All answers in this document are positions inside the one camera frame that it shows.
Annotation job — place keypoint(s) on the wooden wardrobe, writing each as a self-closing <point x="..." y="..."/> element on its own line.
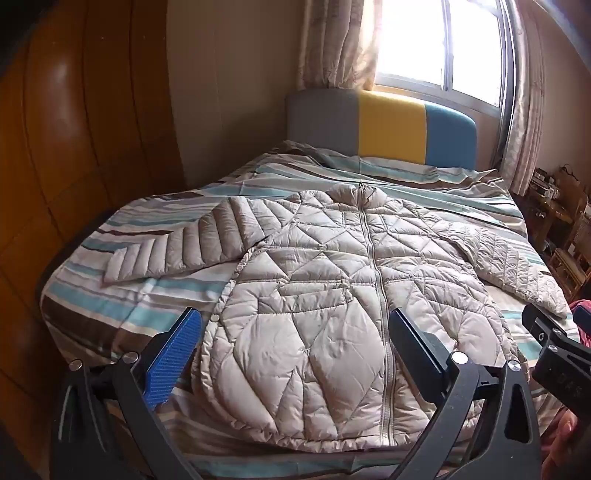
<point x="69" y="138"/>

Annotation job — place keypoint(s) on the desk clutter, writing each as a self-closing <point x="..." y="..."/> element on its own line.
<point x="544" y="184"/>

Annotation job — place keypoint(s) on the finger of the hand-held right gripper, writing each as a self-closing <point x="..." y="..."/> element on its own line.
<point x="545" y="323"/>
<point x="584" y="319"/>

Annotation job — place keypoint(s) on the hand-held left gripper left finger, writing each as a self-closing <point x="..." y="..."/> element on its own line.
<point x="174" y="353"/>

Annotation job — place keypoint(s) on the grey yellow blue headboard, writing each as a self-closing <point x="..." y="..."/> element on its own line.
<point x="392" y="129"/>

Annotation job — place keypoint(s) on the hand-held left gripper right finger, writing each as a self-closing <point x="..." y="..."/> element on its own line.
<point x="415" y="341"/>

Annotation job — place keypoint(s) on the beige patterned curtain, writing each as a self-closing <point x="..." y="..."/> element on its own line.
<point x="526" y="115"/>
<point x="332" y="41"/>

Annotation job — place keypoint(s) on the striped bed duvet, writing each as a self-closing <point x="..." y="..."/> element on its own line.
<point x="138" y="295"/>

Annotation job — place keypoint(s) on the beige quilted down jacket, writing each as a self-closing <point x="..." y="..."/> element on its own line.
<point x="300" y="300"/>

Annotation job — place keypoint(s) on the person's right hand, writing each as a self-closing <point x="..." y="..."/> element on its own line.
<point x="572" y="443"/>

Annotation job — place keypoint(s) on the window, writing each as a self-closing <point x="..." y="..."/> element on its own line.
<point x="415" y="41"/>

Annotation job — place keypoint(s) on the wooden desk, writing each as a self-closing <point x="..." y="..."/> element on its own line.
<point x="554" y="210"/>

